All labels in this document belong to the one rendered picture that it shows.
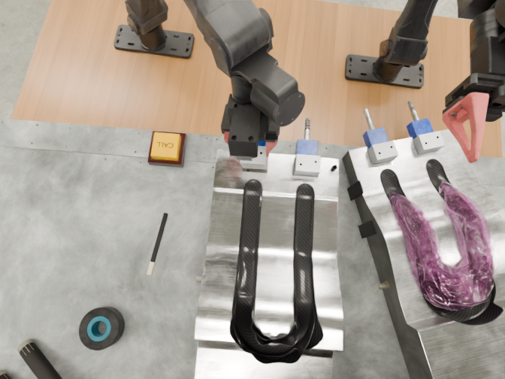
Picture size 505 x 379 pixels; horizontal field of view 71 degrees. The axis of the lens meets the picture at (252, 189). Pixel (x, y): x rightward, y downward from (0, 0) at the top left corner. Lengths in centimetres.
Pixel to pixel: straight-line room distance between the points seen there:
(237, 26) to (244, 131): 14
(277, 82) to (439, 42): 70
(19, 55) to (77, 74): 124
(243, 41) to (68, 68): 64
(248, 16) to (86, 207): 57
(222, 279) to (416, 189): 46
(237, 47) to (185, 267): 49
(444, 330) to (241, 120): 53
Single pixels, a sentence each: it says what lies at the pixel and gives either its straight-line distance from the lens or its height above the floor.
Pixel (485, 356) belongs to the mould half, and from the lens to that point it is 82.
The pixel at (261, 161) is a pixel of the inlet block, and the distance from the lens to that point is 68.
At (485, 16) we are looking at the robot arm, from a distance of 59.
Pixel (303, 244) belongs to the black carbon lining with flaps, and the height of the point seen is 88.
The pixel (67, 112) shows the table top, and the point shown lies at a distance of 99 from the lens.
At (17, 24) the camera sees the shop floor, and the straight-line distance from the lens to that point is 238.
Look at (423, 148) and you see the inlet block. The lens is 86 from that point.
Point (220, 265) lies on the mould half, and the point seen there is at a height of 90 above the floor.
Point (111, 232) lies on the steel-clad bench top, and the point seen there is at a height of 80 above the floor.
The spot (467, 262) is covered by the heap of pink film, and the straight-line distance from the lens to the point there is 84.
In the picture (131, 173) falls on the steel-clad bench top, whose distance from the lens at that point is 87.
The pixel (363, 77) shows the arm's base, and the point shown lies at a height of 81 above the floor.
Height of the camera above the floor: 159
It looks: 75 degrees down
